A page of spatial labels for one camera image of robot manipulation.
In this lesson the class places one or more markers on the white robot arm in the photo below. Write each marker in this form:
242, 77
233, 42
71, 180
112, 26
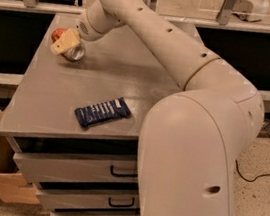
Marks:
189, 141

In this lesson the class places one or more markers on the top grey drawer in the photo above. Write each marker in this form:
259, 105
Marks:
71, 168

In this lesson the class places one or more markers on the middle grey drawer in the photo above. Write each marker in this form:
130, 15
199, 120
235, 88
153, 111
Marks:
87, 199

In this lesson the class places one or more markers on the red coke can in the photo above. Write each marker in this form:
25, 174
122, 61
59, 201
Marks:
70, 48

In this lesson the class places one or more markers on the brown cardboard box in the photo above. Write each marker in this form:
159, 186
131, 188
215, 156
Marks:
13, 187

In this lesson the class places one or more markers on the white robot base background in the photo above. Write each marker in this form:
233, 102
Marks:
251, 10

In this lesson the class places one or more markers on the grey drawer cabinet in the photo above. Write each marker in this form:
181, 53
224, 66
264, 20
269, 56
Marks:
41, 115

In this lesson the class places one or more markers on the blue rxbar blueberry bar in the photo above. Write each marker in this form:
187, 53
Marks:
102, 112

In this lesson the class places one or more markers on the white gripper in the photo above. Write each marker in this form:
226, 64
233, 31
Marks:
88, 27

